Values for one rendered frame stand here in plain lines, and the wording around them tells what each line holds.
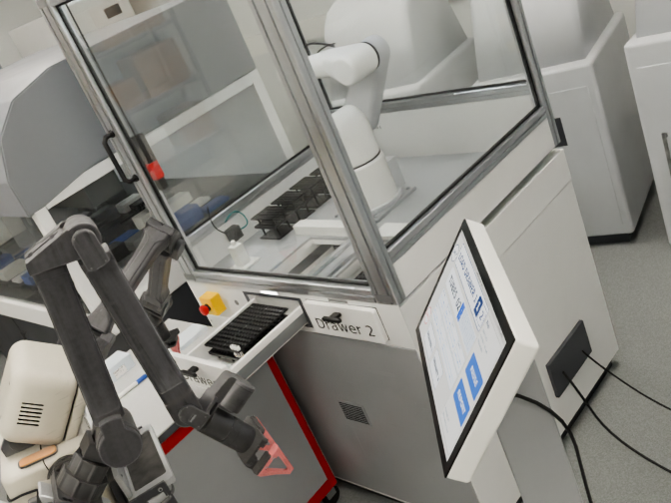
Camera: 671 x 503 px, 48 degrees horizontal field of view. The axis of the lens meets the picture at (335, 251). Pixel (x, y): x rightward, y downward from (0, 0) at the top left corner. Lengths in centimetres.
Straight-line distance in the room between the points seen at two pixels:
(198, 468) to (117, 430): 110
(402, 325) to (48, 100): 156
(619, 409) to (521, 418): 135
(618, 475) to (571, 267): 70
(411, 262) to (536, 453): 64
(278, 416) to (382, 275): 86
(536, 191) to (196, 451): 136
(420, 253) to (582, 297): 91
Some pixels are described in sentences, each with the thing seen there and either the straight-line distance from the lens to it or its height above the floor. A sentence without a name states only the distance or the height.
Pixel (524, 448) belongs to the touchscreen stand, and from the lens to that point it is 168.
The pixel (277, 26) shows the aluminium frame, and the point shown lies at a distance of 179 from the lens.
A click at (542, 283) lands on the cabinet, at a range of 260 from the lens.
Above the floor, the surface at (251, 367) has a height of 86.
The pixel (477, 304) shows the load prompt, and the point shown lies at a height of 116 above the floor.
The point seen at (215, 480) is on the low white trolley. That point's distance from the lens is 257.
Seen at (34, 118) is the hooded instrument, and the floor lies 165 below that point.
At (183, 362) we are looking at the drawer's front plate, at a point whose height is 91.
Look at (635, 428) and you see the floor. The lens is 287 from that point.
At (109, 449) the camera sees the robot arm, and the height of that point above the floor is 125.
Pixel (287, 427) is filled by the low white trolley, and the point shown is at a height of 43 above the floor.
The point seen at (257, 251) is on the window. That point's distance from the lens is 237.
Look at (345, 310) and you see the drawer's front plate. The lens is 216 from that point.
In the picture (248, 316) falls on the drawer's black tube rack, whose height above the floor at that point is 90.
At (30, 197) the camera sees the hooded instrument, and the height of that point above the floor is 142.
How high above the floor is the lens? 193
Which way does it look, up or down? 23 degrees down
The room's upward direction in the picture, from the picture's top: 24 degrees counter-clockwise
